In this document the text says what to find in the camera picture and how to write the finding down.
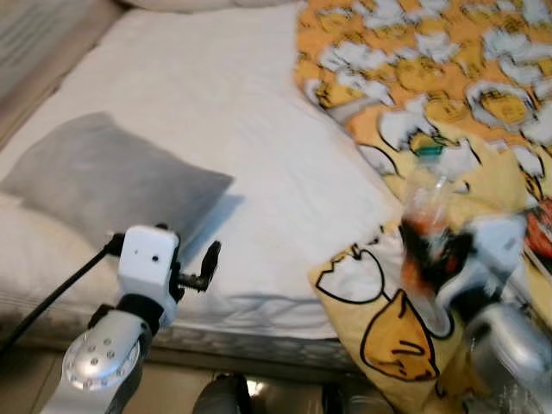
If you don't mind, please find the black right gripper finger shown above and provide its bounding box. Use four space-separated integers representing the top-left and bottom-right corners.
398 221 436 292

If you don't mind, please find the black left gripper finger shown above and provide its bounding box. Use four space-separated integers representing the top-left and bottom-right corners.
200 241 223 292

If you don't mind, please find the clear plastic bottle green cap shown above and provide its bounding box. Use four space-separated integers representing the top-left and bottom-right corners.
398 145 471 337

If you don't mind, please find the book with red black cover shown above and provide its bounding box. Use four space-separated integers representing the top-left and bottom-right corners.
524 200 552 264

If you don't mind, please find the grey plush pillow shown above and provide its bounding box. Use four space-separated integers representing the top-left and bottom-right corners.
0 112 235 253

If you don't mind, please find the white quilted mattress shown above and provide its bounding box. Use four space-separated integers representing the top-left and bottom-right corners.
0 0 406 372

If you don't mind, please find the grey robot right leg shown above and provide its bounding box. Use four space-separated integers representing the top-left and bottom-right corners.
323 379 385 414

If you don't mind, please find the yellow cartoon print blanket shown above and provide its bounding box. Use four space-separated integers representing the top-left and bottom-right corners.
293 0 552 414

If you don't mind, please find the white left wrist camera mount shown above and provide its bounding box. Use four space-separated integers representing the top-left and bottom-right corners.
116 226 180 303

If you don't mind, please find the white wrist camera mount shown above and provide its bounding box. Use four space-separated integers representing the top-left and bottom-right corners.
440 214 529 303
116 226 180 303

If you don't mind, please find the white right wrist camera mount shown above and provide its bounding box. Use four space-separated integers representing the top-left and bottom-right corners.
440 214 529 303

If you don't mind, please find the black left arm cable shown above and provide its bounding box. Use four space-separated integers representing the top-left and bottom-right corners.
0 237 122 356

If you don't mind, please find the beige bed frame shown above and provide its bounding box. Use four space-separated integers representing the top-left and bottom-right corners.
0 0 126 147

